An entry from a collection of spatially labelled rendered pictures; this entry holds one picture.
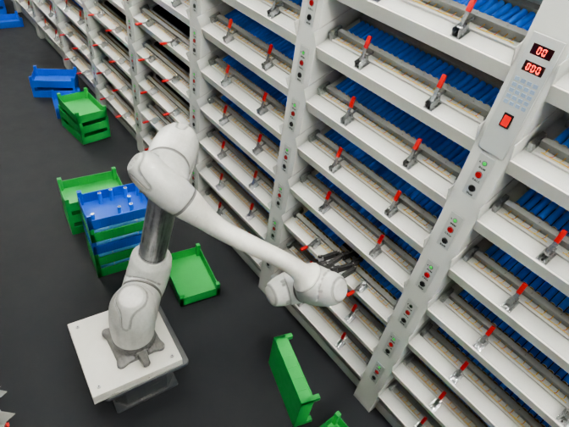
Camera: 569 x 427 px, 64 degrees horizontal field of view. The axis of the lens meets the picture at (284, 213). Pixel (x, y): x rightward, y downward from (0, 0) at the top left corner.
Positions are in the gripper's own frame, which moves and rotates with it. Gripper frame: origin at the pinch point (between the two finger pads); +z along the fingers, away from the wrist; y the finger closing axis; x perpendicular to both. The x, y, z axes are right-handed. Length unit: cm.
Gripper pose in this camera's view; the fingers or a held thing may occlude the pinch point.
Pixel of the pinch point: (353, 257)
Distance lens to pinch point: 175.6
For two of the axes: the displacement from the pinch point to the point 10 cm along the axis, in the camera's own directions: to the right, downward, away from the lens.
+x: -2.2, 7.8, 5.8
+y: -6.2, -5.7, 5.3
